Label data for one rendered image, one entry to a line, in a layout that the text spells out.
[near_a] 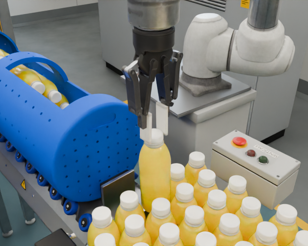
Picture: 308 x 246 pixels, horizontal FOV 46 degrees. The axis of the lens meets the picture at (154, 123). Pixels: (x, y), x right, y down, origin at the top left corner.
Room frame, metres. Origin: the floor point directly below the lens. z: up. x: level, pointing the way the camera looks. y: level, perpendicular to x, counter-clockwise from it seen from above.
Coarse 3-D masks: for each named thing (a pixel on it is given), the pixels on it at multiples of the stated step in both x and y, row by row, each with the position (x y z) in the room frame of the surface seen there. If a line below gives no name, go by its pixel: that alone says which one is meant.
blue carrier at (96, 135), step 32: (0, 32) 1.40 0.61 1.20; (0, 64) 1.03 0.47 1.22; (32, 64) 1.34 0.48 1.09; (0, 96) 0.91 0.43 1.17; (32, 96) 0.84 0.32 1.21; (96, 96) 0.80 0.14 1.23; (0, 128) 0.88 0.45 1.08; (32, 128) 0.75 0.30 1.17; (64, 128) 0.69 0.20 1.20; (96, 128) 0.73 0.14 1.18; (128, 128) 0.80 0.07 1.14; (32, 160) 0.73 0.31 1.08; (64, 160) 0.67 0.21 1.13; (96, 160) 0.73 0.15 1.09; (128, 160) 0.79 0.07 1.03; (64, 192) 0.66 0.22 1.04; (96, 192) 0.72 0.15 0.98
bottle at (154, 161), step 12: (144, 144) 0.63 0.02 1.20; (144, 156) 0.61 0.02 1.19; (156, 156) 0.60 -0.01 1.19; (168, 156) 0.61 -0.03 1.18; (144, 168) 0.60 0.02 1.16; (156, 168) 0.59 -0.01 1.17; (168, 168) 0.61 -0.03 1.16; (144, 180) 0.60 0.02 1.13; (156, 180) 0.59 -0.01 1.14; (168, 180) 0.61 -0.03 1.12; (144, 192) 0.60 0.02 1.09; (156, 192) 0.59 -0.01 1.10; (168, 192) 0.61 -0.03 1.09; (144, 204) 0.60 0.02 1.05
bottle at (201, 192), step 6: (198, 180) 0.65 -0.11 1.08; (198, 186) 0.64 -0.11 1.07; (204, 186) 0.63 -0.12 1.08; (210, 186) 0.63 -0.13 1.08; (216, 186) 0.65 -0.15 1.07; (198, 192) 0.63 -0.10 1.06; (204, 192) 0.63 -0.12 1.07; (198, 198) 0.63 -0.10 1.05; (204, 198) 0.62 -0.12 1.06; (198, 204) 0.62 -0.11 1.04
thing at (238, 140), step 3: (234, 138) 0.79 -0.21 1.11; (237, 138) 0.79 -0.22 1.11; (240, 138) 0.79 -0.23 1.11; (243, 138) 0.79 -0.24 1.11; (234, 141) 0.78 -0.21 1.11; (237, 141) 0.77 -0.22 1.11; (240, 141) 0.77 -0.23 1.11; (243, 141) 0.77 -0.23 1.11; (237, 144) 0.77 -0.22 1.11; (240, 144) 0.76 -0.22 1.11; (243, 144) 0.76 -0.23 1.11
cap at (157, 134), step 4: (152, 132) 0.63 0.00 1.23; (156, 132) 0.63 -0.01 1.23; (160, 132) 0.63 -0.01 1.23; (152, 136) 0.62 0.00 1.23; (156, 136) 0.61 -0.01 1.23; (160, 136) 0.61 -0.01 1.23; (152, 140) 0.61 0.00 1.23; (156, 140) 0.61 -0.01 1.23; (160, 140) 0.61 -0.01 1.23; (152, 144) 0.61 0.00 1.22; (156, 144) 0.61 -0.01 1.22
